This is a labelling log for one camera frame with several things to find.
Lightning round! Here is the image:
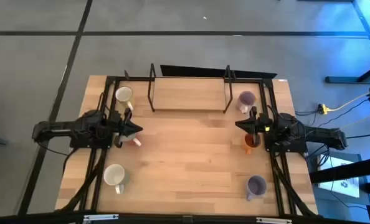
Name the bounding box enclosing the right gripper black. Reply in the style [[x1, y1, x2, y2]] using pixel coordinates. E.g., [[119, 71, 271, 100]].
[[234, 106, 267, 147]]

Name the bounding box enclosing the orange faceted mug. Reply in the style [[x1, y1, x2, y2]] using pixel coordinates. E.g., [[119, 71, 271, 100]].
[[242, 133, 262, 156]]

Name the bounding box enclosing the teal mug white handle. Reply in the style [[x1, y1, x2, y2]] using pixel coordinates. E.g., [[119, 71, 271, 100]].
[[103, 163, 131, 195]]

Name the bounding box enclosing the purple faceted mug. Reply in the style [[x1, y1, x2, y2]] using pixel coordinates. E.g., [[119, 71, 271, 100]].
[[246, 174, 268, 202]]

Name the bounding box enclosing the white printed box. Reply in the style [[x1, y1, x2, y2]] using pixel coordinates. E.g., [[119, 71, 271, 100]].
[[317, 154, 360, 198]]

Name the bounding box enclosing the wooden shelf black metal frame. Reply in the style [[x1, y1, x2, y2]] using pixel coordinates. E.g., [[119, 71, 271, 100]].
[[146, 63, 236, 114]]

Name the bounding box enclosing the silver metal bracket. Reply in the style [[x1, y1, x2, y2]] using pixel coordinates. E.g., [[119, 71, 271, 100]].
[[83, 213, 120, 222], [255, 217, 292, 224]]

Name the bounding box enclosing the black desk beam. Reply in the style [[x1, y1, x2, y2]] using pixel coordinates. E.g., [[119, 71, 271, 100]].
[[309, 155, 370, 185]]

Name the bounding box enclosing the yellow cable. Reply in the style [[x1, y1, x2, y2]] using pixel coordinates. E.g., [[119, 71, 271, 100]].
[[327, 91, 370, 112]]

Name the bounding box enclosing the yellow mug white handle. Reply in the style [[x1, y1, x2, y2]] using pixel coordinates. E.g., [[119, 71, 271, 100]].
[[115, 85, 136, 112]]

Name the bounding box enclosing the black aluminium rig frame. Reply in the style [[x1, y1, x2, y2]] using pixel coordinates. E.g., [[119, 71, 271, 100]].
[[55, 74, 321, 224]]

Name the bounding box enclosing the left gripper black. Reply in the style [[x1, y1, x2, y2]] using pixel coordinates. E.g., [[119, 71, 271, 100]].
[[113, 107, 144, 149]]

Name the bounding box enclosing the black desk frame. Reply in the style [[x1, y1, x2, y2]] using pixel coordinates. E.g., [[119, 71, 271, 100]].
[[325, 0, 370, 85]]

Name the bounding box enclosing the black flat panel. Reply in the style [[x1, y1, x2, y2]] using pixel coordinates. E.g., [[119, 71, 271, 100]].
[[159, 64, 278, 80]]

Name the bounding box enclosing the red mug white handle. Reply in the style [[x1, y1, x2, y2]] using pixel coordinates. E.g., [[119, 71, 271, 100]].
[[119, 132, 143, 147]]

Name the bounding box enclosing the pink and white faceted mug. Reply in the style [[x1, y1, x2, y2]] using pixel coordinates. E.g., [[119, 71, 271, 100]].
[[237, 90, 257, 114]]

